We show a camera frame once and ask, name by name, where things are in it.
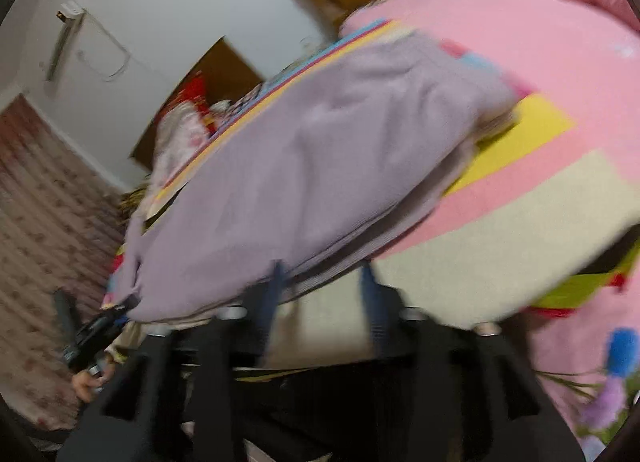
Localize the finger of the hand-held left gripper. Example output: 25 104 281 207
107 293 142 323

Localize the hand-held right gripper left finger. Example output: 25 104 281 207
55 261 286 462

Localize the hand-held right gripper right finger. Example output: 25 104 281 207
360 264 587 462

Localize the mauve knit sweater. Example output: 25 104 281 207
112 32 518 325

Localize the person's left hand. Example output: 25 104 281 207
71 362 120 404

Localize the patterned curtain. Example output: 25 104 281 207
0 94 127 435

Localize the floral quilt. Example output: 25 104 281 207
144 100 217 219

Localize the colourful striped blanket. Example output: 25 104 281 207
100 16 640 335

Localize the red pillow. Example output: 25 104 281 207
169 72 217 139

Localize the flat dark wooden headboard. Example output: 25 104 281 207
129 36 266 173

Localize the white air conditioner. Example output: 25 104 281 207
44 0 87 83

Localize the pink bedsheet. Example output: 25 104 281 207
340 0 640 453

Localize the air conditioner cable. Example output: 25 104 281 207
75 12 134 83

